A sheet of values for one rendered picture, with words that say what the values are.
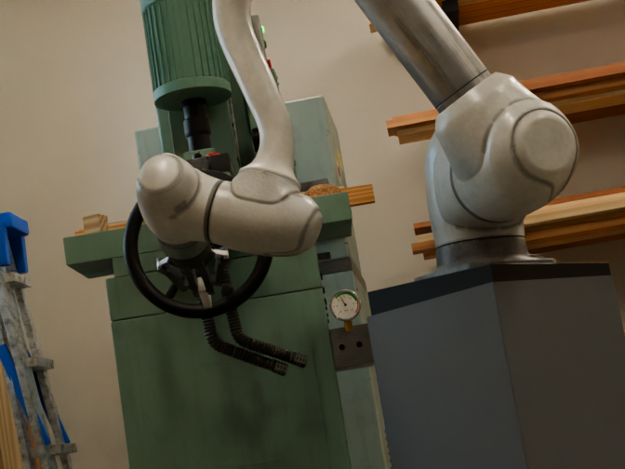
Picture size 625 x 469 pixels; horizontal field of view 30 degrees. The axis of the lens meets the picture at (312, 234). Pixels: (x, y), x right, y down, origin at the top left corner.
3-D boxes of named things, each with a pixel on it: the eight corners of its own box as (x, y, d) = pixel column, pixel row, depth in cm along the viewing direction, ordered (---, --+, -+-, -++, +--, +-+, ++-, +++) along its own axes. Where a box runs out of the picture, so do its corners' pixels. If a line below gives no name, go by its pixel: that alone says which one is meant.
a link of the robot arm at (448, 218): (506, 247, 210) (490, 129, 213) (548, 230, 192) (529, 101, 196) (420, 255, 206) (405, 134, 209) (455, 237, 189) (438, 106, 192)
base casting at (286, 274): (108, 322, 239) (102, 278, 240) (153, 343, 296) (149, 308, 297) (324, 287, 239) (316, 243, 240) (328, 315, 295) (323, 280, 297)
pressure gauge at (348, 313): (333, 331, 231) (326, 291, 232) (334, 333, 234) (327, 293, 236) (365, 327, 231) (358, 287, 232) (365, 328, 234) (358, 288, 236)
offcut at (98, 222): (110, 234, 247) (107, 215, 248) (99, 233, 244) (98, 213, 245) (94, 238, 249) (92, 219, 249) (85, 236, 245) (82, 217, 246)
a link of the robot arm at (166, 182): (138, 242, 190) (214, 259, 187) (116, 193, 177) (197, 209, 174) (160, 187, 195) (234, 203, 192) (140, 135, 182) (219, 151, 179)
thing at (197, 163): (166, 181, 235) (162, 155, 236) (174, 193, 246) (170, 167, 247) (230, 171, 235) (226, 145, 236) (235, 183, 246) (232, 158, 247)
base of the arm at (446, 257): (578, 265, 198) (573, 233, 199) (474, 270, 187) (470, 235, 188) (511, 282, 214) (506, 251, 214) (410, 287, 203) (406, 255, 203)
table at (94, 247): (53, 259, 232) (49, 229, 233) (86, 279, 262) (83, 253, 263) (353, 209, 232) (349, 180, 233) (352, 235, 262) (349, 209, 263)
